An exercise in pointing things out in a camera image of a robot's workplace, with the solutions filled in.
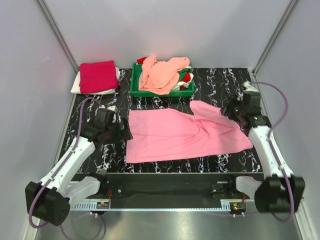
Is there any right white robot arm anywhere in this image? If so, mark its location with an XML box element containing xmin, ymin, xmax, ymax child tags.
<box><xmin>220</xmin><ymin>91</ymin><xmax>306</xmax><ymax>216</ymax></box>

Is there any pink t shirt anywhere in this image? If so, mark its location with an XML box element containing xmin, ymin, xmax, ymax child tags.
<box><xmin>125</xmin><ymin>100</ymin><xmax>253</xmax><ymax>164</ymax></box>

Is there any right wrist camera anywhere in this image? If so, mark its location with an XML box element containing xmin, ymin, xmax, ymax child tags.
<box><xmin>240</xmin><ymin>81</ymin><xmax>260</xmax><ymax>100</ymax></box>

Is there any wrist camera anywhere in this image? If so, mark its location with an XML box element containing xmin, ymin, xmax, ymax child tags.
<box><xmin>97</xmin><ymin>105</ymin><xmax>118</xmax><ymax>124</ymax></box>
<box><xmin>240</xmin><ymin>81</ymin><xmax>260</xmax><ymax>100</ymax></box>

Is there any right corner post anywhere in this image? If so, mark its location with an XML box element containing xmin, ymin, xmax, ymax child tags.
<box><xmin>252</xmin><ymin>0</ymin><xmax>300</xmax><ymax>76</ymax></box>

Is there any folded magenta t shirt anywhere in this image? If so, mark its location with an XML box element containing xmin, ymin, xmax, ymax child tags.
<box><xmin>79</xmin><ymin>60</ymin><xmax>119</xmax><ymax>94</ymax></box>

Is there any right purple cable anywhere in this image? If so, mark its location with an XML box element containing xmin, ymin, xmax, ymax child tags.
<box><xmin>207</xmin><ymin>80</ymin><xmax>293</xmax><ymax>222</ymax></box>

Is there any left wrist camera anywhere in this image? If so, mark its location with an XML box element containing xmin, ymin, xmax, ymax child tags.
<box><xmin>97</xmin><ymin>105</ymin><xmax>118</xmax><ymax>124</ymax></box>

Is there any corner post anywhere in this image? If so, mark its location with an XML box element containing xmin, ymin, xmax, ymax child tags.
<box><xmin>35</xmin><ymin>0</ymin><xmax>79</xmax><ymax>73</ymax></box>
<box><xmin>252</xmin><ymin>0</ymin><xmax>300</xmax><ymax>76</ymax></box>

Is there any purple cable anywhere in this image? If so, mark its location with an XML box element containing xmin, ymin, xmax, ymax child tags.
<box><xmin>27</xmin><ymin>97</ymin><xmax>107</xmax><ymax>240</ymax></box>
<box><xmin>207</xmin><ymin>80</ymin><xmax>293</xmax><ymax>222</ymax></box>

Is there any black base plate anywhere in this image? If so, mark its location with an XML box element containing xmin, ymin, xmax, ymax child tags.
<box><xmin>86</xmin><ymin>173</ymin><xmax>250</xmax><ymax>211</ymax></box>

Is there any left corner post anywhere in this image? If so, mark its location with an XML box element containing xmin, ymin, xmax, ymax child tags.
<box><xmin>35</xmin><ymin>0</ymin><xmax>79</xmax><ymax>73</ymax></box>

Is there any peach t shirt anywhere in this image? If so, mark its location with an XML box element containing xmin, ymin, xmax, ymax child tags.
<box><xmin>138</xmin><ymin>55</ymin><xmax>191</xmax><ymax>95</ymax></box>

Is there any red white green t shirt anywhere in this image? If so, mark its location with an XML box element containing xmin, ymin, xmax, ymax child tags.
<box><xmin>136</xmin><ymin>57</ymin><xmax>194</xmax><ymax>91</ymax></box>

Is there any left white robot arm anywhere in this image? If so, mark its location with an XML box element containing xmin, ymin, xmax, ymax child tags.
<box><xmin>25</xmin><ymin>105</ymin><xmax>133</xmax><ymax>228</ymax></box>

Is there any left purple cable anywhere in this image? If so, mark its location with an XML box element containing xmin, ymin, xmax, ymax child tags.
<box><xmin>27</xmin><ymin>97</ymin><xmax>107</xmax><ymax>240</ymax></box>

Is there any aluminium rail frame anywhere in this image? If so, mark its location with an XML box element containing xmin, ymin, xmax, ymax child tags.
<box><xmin>24</xmin><ymin>199</ymin><xmax>317</xmax><ymax>240</ymax></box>

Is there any folded white t shirt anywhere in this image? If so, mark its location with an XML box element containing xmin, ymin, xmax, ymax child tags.
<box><xmin>70</xmin><ymin>67</ymin><xmax>121</xmax><ymax>95</ymax></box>

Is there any green plastic bin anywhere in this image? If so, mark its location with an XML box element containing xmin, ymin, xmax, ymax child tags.
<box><xmin>130</xmin><ymin>62</ymin><xmax>195</xmax><ymax>98</ymax></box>

